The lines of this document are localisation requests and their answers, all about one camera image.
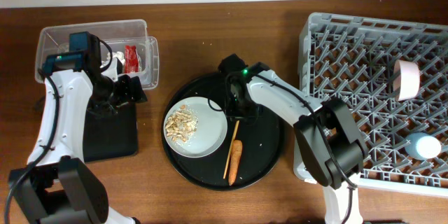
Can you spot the grey dishwasher rack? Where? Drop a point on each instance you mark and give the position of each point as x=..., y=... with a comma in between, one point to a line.
x=352, y=58

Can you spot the white tissue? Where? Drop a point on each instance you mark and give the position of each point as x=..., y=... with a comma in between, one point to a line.
x=119, y=55

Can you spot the blue cup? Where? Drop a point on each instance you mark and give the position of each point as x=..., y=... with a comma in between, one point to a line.
x=422, y=146

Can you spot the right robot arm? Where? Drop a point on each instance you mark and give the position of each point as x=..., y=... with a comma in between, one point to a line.
x=329, y=142

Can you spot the round black tray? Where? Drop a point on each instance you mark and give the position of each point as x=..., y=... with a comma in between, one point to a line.
x=262, y=135

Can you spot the black rectangular tray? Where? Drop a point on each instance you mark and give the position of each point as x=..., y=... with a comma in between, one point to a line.
x=110, y=136

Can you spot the clear plastic bin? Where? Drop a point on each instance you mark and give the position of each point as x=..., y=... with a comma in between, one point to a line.
x=117, y=34

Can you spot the red snack wrapper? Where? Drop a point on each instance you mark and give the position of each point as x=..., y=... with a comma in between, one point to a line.
x=132, y=60

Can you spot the grey plate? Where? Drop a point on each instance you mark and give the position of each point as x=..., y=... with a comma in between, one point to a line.
x=211, y=131

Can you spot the orange carrot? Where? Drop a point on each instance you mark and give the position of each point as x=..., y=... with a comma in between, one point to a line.
x=235, y=157

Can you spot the food scraps pile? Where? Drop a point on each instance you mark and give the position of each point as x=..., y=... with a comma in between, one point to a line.
x=181, y=124

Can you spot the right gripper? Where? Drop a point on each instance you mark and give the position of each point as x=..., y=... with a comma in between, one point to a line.
x=232, y=109

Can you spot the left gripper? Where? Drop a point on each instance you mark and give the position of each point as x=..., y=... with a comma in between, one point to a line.
x=131, y=93

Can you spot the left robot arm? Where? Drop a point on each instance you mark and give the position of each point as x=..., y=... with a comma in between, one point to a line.
x=56, y=186

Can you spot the wooden chopstick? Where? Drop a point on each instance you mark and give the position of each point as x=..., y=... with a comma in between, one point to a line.
x=234, y=134

